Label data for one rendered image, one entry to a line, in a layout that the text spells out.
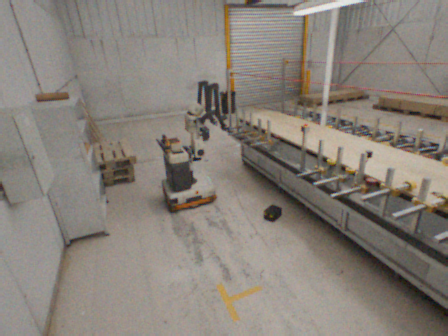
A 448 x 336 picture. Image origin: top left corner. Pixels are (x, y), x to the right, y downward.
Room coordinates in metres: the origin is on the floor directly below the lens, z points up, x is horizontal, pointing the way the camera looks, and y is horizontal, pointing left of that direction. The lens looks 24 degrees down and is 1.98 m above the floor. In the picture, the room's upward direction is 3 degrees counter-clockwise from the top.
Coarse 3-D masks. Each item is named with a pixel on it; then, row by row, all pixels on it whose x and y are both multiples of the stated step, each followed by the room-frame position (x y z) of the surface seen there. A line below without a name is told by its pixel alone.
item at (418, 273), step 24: (240, 120) 4.75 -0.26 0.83; (240, 144) 4.77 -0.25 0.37; (288, 144) 3.37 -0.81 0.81; (264, 168) 4.00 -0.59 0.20; (312, 168) 2.90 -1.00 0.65; (288, 192) 3.33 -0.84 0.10; (312, 192) 2.92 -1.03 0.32; (336, 216) 2.53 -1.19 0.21; (408, 216) 1.82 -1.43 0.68; (432, 216) 1.68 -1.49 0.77; (360, 240) 2.17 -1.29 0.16; (384, 240) 1.99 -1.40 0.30; (384, 264) 1.94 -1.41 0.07; (408, 264) 1.76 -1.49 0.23; (432, 288) 1.57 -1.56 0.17
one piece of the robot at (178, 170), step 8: (168, 144) 3.25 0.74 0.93; (168, 152) 3.25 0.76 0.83; (176, 152) 3.28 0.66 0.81; (184, 152) 3.26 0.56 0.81; (168, 160) 3.19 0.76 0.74; (176, 160) 3.17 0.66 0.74; (184, 160) 3.21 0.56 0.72; (168, 168) 3.27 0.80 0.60; (176, 168) 3.17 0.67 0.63; (184, 168) 3.20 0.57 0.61; (168, 176) 3.42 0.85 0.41; (176, 176) 3.16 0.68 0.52; (184, 176) 3.20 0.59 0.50; (192, 176) 3.38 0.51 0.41; (176, 184) 3.15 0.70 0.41; (184, 184) 3.19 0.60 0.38; (192, 184) 3.37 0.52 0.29
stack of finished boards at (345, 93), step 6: (342, 90) 10.79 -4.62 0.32; (348, 90) 10.70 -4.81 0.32; (354, 90) 10.61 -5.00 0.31; (300, 96) 10.11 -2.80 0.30; (306, 96) 9.93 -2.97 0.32; (312, 96) 9.85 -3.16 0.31; (318, 96) 9.78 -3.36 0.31; (330, 96) 9.77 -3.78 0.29; (336, 96) 9.88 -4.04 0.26; (342, 96) 9.99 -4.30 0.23; (348, 96) 10.11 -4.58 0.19; (354, 96) 10.23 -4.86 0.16; (312, 102) 9.52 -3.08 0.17; (318, 102) 9.55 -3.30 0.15
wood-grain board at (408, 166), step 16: (272, 112) 4.93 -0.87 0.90; (272, 128) 3.85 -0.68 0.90; (288, 128) 3.81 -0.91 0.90; (320, 128) 3.71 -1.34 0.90; (336, 144) 3.00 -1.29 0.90; (352, 144) 2.97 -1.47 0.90; (368, 144) 2.94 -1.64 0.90; (336, 160) 2.52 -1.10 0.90; (352, 160) 2.50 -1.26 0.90; (368, 160) 2.48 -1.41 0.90; (384, 160) 2.46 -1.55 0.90; (400, 160) 2.44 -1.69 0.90; (416, 160) 2.42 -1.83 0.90; (432, 160) 2.40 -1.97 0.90; (368, 176) 2.15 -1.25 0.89; (384, 176) 2.11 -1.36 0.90; (400, 176) 2.09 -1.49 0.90; (416, 176) 2.08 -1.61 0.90; (432, 176) 2.06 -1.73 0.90; (416, 192) 1.81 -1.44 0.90
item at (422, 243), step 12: (228, 132) 4.66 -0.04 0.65; (276, 156) 3.23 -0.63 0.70; (288, 168) 2.94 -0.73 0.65; (312, 180) 2.54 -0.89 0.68; (336, 192) 2.23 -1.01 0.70; (348, 204) 2.08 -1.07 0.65; (372, 216) 1.85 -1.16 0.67; (384, 216) 1.80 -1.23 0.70; (384, 228) 1.74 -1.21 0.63; (396, 228) 1.66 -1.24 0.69; (408, 228) 1.64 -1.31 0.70; (408, 240) 1.57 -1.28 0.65; (420, 240) 1.50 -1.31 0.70; (432, 252) 1.42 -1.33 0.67; (444, 252) 1.38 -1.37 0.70; (444, 264) 1.35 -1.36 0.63
